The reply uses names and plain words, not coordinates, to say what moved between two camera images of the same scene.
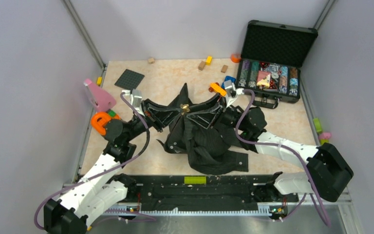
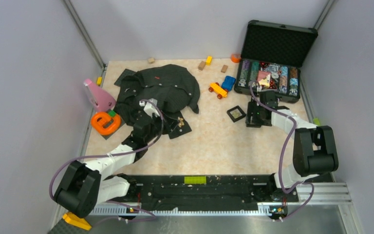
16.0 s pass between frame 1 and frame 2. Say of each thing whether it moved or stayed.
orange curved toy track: stayed
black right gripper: moved
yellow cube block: stayed
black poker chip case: stayed
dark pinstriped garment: moved
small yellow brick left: stayed
